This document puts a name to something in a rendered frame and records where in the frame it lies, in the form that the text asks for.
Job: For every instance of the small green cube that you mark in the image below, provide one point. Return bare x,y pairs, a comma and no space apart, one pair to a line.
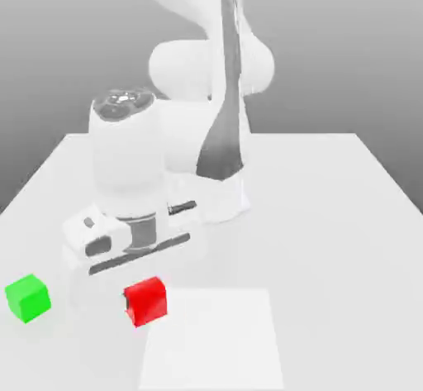
28,298

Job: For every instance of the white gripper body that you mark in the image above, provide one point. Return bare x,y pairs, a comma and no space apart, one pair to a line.
138,254

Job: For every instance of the small red cube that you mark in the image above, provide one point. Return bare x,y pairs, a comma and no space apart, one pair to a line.
147,301

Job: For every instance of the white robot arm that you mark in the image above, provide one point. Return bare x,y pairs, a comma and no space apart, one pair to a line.
125,153

